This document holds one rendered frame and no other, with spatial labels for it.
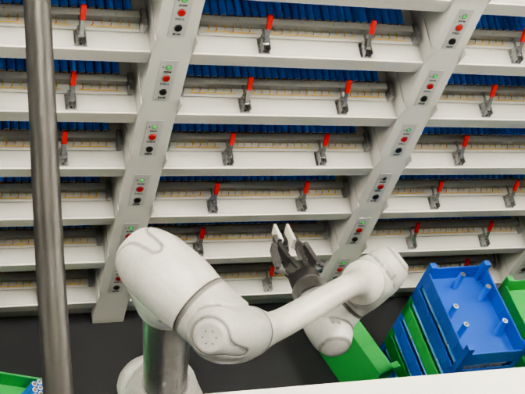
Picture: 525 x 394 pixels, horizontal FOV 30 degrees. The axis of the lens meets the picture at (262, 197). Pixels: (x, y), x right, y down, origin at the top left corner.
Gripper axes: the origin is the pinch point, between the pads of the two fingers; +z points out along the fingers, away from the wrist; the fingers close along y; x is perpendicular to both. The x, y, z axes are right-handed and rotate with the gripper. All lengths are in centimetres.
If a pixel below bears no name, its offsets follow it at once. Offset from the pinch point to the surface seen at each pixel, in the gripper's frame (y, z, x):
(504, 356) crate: 63, -25, -25
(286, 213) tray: 9.3, 21.1, -8.7
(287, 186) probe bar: 10.0, 26.2, -3.1
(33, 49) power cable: -81, -105, 108
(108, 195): -41.9, 23.7, -3.8
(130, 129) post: -39.9, 17.4, 21.3
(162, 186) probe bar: -26.7, 26.4, -2.8
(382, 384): -49, -129, 86
